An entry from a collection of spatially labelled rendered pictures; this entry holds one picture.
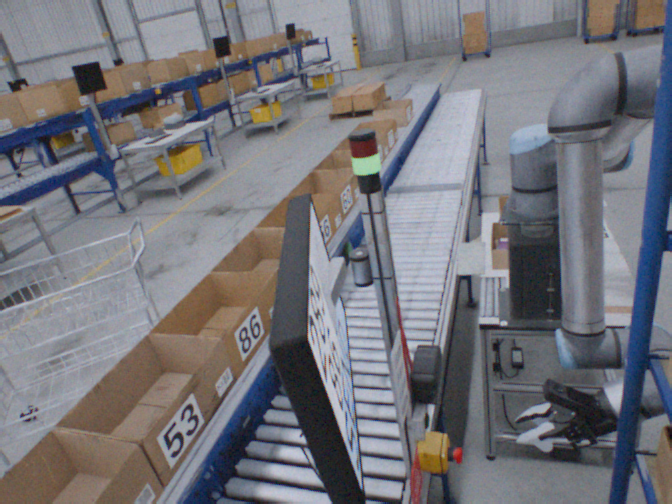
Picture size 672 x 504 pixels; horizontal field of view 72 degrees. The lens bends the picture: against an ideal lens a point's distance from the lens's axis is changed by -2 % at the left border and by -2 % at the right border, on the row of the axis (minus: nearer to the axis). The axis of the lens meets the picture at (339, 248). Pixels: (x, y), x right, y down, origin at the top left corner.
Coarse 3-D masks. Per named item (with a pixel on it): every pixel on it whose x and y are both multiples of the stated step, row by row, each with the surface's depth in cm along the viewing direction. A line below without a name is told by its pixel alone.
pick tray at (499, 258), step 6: (492, 222) 224; (492, 228) 221; (498, 228) 225; (504, 228) 224; (492, 234) 220; (498, 234) 227; (504, 234) 226; (492, 240) 218; (492, 246) 216; (492, 252) 202; (498, 252) 201; (504, 252) 200; (492, 258) 203; (498, 258) 202; (504, 258) 202; (492, 264) 205; (498, 264) 204; (504, 264) 203
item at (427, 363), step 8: (416, 352) 116; (424, 352) 115; (432, 352) 114; (440, 352) 116; (416, 360) 113; (424, 360) 113; (432, 360) 112; (440, 360) 114; (416, 368) 111; (424, 368) 111; (432, 368) 110; (440, 368) 113; (416, 376) 110; (424, 376) 109; (432, 376) 109; (416, 384) 110; (424, 384) 109; (432, 384) 109; (432, 392) 113; (432, 400) 114
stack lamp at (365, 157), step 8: (352, 144) 84; (360, 144) 83; (368, 144) 83; (376, 144) 84; (352, 152) 85; (360, 152) 84; (368, 152) 83; (376, 152) 84; (352, 160) 86; (360, 160) 84; (368, 160) 84; (376, 160) 85; (360, 168) 85; (368, 168) 85; (376, 168) 85
